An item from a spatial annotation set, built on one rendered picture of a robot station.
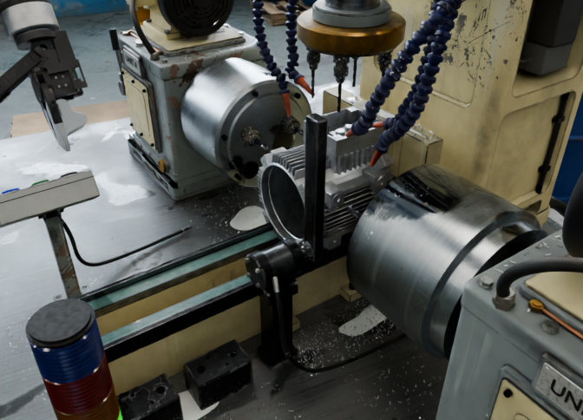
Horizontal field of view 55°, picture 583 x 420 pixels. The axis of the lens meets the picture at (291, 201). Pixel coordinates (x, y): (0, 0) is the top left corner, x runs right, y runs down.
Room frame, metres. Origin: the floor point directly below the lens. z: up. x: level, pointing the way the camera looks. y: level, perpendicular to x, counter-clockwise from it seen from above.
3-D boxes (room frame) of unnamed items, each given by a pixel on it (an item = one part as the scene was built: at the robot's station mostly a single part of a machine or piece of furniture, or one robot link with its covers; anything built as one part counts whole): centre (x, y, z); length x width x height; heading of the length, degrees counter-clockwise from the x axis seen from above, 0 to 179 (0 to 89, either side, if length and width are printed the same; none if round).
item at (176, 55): (1.41, 0.27, 0.99); 0.35 x 0.31 x 0.37; 34
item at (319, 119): (0.74, -0.04, 1.12); 0.04 x 0.03 x 0.26; 124
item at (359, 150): (0.94, -0.10, 1.11); 0.12 x 0.11 x 0.07; 124
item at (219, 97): (1.21, 0.13, 1.04); 0.37 x 0.25 x 0.25; 34
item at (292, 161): (0.92, -0.07, 1.01); 0.20 x 0.19 x 0.19; 124
